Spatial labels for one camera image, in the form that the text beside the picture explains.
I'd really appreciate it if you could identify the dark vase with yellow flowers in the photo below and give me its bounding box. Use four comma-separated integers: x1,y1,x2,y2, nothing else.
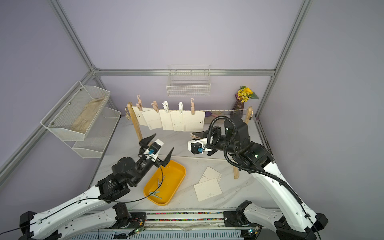
230,86,260,118

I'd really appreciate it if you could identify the yellow plastic tray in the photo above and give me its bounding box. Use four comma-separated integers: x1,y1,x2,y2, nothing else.
143,160,187,206

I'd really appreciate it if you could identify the pink clothespin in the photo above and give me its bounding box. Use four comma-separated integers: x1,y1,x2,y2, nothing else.
191,98,195,115
136,95,143,112
151,101,159,113
191,133,207,140

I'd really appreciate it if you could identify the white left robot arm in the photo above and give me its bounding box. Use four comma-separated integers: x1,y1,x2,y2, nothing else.
20,135,172,240

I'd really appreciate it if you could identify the wooden clothesline rack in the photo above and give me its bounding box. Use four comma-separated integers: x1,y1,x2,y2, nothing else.
125,102,254,180

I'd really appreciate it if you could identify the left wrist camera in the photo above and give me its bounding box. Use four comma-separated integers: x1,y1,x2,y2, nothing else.
143,139,164,161

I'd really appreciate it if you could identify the teal clothespin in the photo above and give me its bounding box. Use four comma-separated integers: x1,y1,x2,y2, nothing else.
149,191,162,199

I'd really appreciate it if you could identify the beige cloth in basket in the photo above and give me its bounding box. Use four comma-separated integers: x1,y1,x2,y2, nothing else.
71,97,106,134

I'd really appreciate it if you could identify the white clothespin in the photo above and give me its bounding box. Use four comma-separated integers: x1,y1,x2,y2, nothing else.
178,102,184,115
162,101,169,114

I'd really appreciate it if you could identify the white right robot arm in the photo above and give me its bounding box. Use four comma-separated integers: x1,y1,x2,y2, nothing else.
203,116,329,240

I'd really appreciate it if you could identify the white wire wall basket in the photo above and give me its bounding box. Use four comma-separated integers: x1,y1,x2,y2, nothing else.
166,65,211,97

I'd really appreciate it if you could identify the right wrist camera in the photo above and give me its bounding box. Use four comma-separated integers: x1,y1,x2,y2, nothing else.
187,138,208,155

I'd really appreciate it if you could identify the purple pink handled tool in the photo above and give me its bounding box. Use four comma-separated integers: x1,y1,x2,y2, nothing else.
205,111,220,118

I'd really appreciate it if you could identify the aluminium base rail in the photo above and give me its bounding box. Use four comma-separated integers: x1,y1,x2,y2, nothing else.
55,208,313,240

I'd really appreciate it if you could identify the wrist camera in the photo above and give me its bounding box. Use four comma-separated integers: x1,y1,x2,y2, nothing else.
187,138,208,155
143,139,164,161

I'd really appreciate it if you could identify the white mesh shelf basket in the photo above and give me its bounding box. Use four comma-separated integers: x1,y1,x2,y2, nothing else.
41,82,121,159

